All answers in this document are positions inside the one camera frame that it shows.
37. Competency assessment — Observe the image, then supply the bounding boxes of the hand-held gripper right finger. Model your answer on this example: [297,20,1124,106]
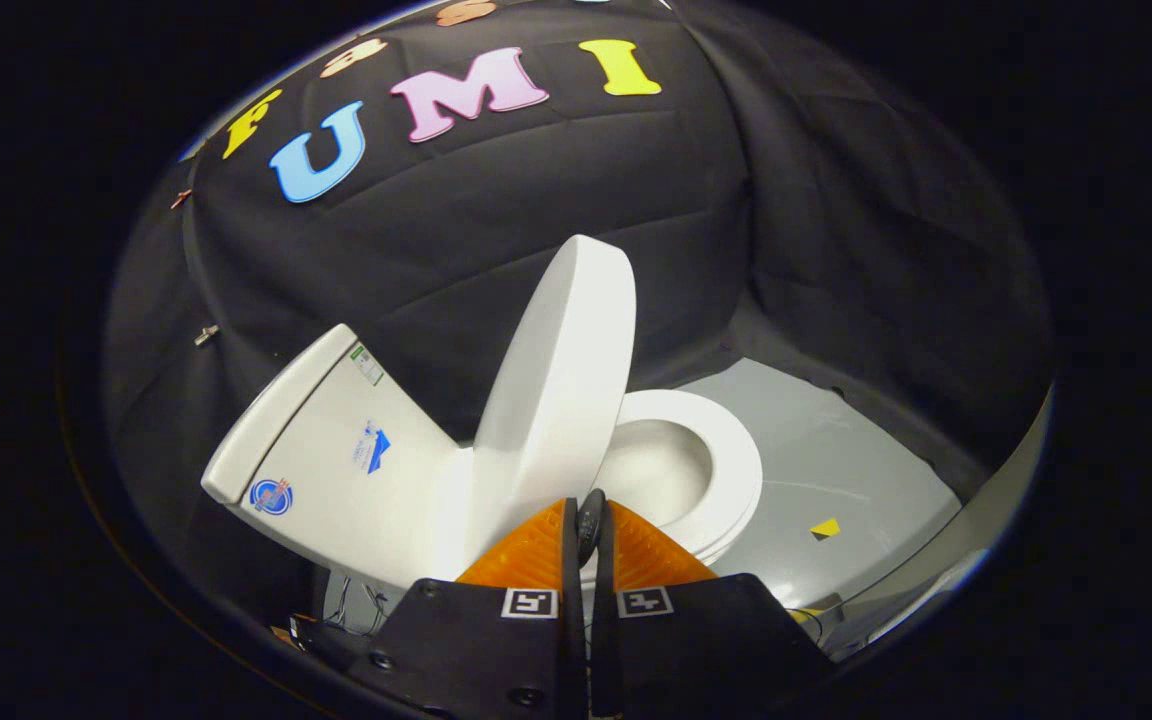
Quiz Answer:
[588,488,837,720]

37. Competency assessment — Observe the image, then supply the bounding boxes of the black backdrop cloth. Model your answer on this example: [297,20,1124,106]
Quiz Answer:
[104,0,1055,611]

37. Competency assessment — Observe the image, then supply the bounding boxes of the thin cables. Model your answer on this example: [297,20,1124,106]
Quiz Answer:
[324,572,392,638]

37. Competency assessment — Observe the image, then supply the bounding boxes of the white toilet tank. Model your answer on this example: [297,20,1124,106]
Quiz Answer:
[201,323,477,591]

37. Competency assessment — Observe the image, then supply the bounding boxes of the white toilet bowl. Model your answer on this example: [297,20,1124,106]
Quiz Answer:
[591,420,715,531]

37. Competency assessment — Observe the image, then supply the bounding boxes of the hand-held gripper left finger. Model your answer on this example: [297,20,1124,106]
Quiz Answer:
[376,488,589,720]

